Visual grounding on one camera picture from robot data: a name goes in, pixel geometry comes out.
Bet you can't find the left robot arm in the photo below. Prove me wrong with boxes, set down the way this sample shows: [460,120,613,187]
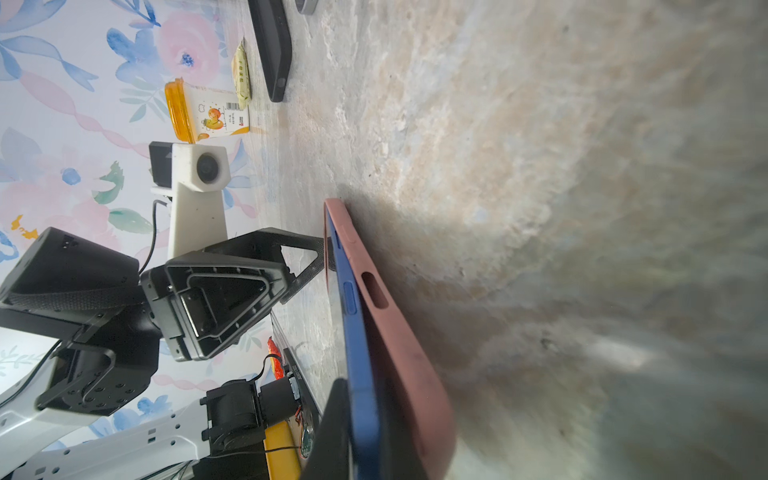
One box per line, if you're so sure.
[1,228,324,478]

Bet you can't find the black phone middle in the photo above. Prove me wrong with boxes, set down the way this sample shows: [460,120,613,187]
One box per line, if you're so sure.
[294,0,318,16]

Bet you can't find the red chip bag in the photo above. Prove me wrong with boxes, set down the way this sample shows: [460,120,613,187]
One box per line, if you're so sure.
[267,337,285,380]

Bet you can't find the small yellow snack packet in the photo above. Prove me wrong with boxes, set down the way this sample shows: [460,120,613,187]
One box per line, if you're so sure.
[231,39,251,110]

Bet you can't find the black phone case with camera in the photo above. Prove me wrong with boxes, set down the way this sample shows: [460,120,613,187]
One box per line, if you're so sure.
[247,0,292,103]

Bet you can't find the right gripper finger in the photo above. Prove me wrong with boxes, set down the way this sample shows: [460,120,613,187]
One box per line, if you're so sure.
[300,378,351,480]

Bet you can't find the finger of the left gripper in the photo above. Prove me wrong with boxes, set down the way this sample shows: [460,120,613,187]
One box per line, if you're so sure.
[203,228,324,303]

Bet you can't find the black phone screen up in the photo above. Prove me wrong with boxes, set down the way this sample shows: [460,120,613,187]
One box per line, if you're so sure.
[269,209,382,480]

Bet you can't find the orange lid yogurt cup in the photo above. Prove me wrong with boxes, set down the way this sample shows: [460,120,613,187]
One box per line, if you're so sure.
[164,78,250,144]

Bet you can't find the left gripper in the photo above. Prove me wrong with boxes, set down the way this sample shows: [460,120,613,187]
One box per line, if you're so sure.
[1,227,291,416]

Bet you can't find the pink phone case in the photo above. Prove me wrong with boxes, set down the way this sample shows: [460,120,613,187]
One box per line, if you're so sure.
[324,199,457,480]

